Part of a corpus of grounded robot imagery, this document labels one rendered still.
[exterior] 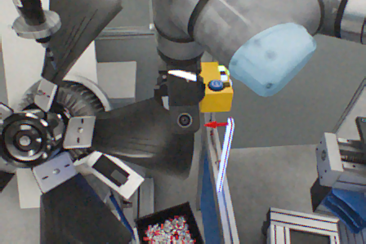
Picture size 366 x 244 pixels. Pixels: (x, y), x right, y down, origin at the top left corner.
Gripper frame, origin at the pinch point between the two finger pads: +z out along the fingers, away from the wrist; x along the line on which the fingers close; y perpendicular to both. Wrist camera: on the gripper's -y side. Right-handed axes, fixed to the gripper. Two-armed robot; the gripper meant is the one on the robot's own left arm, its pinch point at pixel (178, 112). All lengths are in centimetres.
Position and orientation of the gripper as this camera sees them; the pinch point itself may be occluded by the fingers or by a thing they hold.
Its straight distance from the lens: 59.6
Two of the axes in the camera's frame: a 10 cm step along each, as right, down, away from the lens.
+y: -0.4, -9.0, 4.3
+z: -0.3, 4.3, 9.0
